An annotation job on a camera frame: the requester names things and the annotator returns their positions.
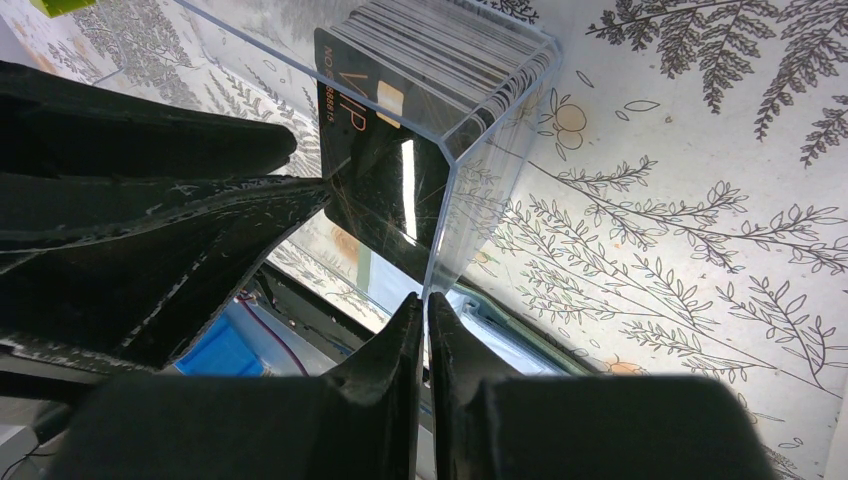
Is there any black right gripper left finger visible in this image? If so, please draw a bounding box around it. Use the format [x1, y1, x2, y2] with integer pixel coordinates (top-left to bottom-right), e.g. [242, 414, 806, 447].
[46, 294, 423, 479]

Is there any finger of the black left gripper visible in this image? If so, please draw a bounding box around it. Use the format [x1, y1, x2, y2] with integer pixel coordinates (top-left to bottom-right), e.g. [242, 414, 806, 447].
[1, 174, 329, 370]
[1, 62, 297, 178]

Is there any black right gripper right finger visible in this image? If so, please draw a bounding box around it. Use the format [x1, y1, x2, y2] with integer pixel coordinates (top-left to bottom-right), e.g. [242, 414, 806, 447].
[427, 293, 775, 479]

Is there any clear card box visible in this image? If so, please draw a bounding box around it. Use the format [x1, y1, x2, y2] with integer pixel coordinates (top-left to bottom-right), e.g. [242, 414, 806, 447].
[184, 1, 563, 292]

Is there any green card holder wallet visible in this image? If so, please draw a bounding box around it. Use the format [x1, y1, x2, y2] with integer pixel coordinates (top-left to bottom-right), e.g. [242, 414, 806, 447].
[446, 285, 599, 376]

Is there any dark credit card stack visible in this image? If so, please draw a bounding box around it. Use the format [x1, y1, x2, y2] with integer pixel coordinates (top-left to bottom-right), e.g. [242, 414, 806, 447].
[330, 1, 559, 149]

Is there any purple white green block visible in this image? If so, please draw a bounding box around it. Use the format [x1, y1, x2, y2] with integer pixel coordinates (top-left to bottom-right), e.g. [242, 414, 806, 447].
[30, 0, 97, 18]

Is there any floral patterned table mat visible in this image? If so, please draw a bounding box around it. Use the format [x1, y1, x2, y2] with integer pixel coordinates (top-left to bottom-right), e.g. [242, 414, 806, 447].
[1, 1, 847, 479]

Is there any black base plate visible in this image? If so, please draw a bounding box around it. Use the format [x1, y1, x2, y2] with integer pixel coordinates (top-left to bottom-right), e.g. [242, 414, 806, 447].
[251, 261, 412, 379]

